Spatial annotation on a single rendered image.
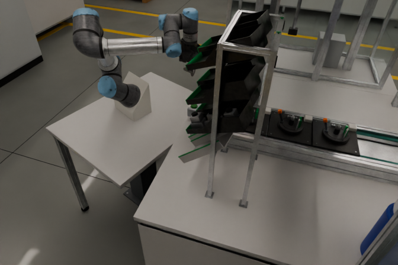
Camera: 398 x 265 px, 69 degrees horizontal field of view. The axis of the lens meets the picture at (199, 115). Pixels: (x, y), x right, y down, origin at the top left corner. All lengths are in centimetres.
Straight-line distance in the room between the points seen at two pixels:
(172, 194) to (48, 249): 127
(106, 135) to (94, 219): 89
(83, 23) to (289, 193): 126
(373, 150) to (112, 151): 147
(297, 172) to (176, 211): 68
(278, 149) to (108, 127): 103
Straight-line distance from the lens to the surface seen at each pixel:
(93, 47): 140
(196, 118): 127
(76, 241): 248
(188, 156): 139
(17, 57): 449
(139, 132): 183
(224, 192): 151
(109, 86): 173
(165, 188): 151
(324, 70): 270
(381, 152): 192
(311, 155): 169
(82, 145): 182
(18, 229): 271
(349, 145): 179
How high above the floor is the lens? 206
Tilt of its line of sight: 38 degrees down
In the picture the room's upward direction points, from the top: 2 degrees clockwise
